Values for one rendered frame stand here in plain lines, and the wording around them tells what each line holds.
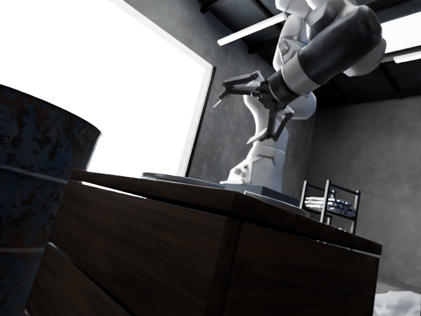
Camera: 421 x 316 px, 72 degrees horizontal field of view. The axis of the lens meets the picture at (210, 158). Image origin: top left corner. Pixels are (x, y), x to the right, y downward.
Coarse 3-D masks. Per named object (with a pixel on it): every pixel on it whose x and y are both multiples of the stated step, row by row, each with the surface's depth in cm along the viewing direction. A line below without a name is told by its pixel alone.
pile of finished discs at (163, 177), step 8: (144, 176) 43; (152, 176) 41; (160, 176) 40; (168, 176) 39; (176, 176) 38; (192, 184) 37; (200, 184) 36; (208, 184) 36; (216, 184) 36; (248, 192) 36; (264, 200) 37; (272, 200) 37; (288, 208) 38; (296, 208) 39
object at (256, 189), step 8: (224, 184) 98; (232, 184) 94; (240, 184) 92; (256, 192) 85; (264, 192) 84; (272, 192) 86; (280, 192) 89; (280, 200) 89; (288, 200) 91; (296, 200) 94
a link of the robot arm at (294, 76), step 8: (288, 40) 63; (280, 48) 63; (288, 48) 61; (296, 48) 62; (288, 56) 60; (296, 56) 58; (288, 64) 60; (296, 64) 58; (288, 72) 59; (296, 72) 58; (304, 72) 57; (288, 80) 60; (296, 80) 59; (304, 80) 58; (312, 80) 57; (296, 88) 60; (304, 88) 59; (312, 88) 60; (304, 96) 60
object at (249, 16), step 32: (224, 0) 524; (256, 0) 523; (384, 0) 456; (416, 0) 449; (256, 32) 612; (384, 64) 588; (416, 64) 588; (320, 96) 808; (352, 96) 767; (384, 96) 711
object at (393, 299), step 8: (376, 296) 172; (384, 296) 162; (392, 296) 159; (400, 296) 154; (408, 296) 159; (416, 296) 160; (376, 304) 165; (384, 304) 154; (392, 304) 152; (400, 304) 151; (408, 304) 149; (416, 304) 148; (384, 312) 156; (392, 312) 151; (400, 312) 149; (408, 312) 148; (416, 312) 144
